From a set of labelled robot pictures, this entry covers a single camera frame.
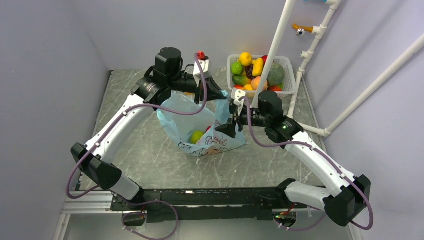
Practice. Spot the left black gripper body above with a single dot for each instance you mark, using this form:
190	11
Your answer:
185	83

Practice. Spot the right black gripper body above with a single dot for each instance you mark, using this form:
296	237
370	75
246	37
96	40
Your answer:
258	119

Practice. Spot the dark purple grapes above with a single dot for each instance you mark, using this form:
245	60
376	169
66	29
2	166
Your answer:
249	72

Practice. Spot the orange faucet tap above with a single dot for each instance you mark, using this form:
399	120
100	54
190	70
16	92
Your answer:
301	30

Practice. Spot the peach fruit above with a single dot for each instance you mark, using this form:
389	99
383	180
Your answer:
256	81

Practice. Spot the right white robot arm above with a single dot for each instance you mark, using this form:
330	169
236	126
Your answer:
344	197

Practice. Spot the light blue plastic bag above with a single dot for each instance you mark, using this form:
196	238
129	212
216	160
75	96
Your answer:
179	129

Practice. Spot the green orange mango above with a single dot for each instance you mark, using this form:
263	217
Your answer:
241	80

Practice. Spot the red fruit at back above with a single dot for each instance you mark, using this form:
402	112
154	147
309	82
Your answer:
264	58

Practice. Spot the yellow mango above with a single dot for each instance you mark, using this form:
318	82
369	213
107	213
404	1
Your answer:
258	67

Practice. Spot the green lime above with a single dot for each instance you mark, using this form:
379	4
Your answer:
236	68

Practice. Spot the white pvc pipe frame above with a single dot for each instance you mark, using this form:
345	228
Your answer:
364	38

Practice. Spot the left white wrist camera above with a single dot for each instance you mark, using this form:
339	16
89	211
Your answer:
203	63

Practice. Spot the small yellow fruit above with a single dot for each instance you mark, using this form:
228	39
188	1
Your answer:
248	87

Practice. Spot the yellow lemon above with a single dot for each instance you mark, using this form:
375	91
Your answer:
245	59

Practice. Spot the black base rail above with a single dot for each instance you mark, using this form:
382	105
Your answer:
260	203

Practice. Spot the white plastic fruit basket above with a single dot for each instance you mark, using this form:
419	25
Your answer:
244	72

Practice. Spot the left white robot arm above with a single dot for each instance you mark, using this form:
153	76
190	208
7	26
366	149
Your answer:
95	157

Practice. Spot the aluminium frame rail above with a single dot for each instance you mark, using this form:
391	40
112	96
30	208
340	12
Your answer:
93	203

